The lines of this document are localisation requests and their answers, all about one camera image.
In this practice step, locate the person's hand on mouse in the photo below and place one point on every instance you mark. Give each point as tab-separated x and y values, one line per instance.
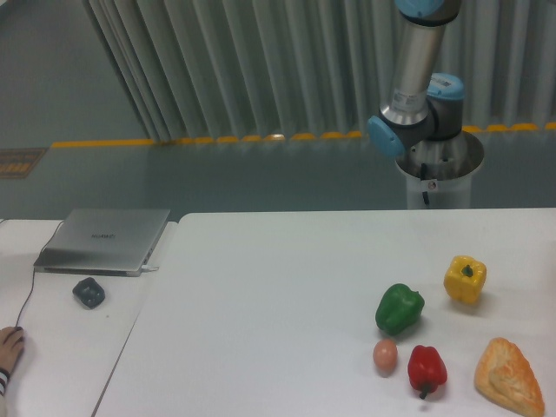
12	345

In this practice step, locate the triangular golden bread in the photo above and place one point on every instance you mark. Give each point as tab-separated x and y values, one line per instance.
504	376

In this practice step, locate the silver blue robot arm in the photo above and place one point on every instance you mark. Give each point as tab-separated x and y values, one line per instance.
407	117

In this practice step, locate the striped sleeve forearm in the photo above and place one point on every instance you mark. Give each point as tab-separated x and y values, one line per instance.
4	380

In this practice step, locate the small black plastic tray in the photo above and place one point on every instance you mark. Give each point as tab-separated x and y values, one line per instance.
89	293

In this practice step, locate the silver closed laptop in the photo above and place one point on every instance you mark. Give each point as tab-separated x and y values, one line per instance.
103	241

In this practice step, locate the white usb plug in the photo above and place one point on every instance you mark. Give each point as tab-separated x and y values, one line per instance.
149	268

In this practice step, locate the white pleated curtain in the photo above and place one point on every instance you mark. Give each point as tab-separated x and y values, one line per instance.
257	68

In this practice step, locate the brown egg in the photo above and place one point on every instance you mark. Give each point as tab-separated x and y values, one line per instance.
385	355

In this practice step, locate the green bell pepper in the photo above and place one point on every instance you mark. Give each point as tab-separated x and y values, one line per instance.
400	307

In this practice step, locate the red bell pepper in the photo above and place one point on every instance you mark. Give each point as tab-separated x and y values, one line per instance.
426	370

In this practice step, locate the yellow bell pepper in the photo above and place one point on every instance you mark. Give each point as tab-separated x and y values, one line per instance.
465	279

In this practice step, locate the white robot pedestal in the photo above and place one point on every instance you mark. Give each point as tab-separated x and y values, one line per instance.
439	174

